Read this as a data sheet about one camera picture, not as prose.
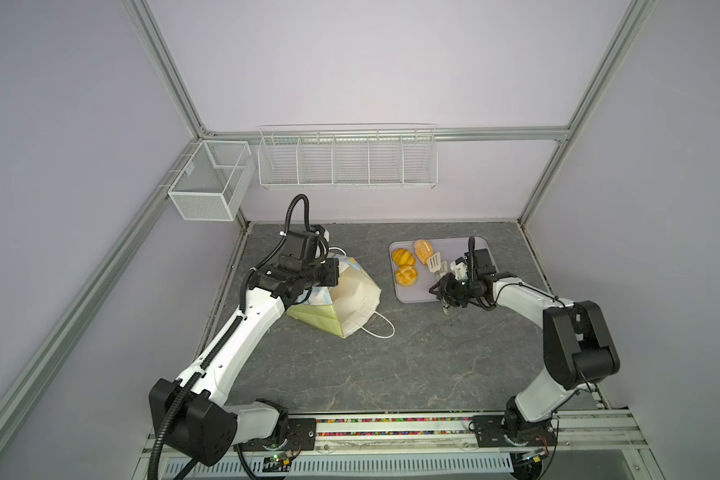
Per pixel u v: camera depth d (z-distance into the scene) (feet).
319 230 2.31
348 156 3.23
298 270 1.86
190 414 1.24
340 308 3.08
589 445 2.40
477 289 2.31
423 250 3.46
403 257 3.45
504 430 2.40
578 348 1.54
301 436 2.40
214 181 3.42
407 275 3.30
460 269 2.91
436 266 3.19
